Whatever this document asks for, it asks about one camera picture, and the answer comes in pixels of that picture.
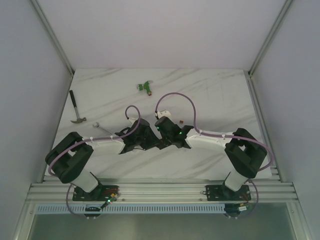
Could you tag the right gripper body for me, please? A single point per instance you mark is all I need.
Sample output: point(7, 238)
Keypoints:
point(166, 137)

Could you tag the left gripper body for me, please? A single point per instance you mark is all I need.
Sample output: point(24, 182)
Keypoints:
point(149, 136)

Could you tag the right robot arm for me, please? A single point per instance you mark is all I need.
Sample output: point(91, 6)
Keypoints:
point(242, 149)

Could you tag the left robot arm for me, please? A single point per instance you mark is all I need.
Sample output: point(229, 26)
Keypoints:
point(68, 159)

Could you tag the silver open-end wrench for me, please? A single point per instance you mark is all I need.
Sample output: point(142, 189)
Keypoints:
point(98, 126)

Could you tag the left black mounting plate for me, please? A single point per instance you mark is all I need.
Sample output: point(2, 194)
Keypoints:
point(100, 194)

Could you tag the black mounting plate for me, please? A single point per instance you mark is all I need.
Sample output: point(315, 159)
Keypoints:
point(220, 193)
point(100, 194)

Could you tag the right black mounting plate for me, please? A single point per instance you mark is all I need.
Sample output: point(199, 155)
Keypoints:
point(220, 193)

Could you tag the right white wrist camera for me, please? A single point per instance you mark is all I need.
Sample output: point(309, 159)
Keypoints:
point(164, 113)

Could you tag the white slotted cable duct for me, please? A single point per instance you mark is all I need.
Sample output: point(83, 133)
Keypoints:
point(131, 208)

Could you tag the claw hammer black handle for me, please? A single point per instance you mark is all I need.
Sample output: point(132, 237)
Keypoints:
point(79, 119)

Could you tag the right aluminium frame post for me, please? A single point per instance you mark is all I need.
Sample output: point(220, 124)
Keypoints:
point(271, 35)

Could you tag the aluminium frame post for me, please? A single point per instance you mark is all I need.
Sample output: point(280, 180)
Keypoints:
point(271, 35)
point(52, 36)

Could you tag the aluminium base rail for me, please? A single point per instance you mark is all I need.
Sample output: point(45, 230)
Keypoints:
point(51, 190)

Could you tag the left aluminium frame post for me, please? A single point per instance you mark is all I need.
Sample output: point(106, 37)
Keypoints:
point(52, 36)

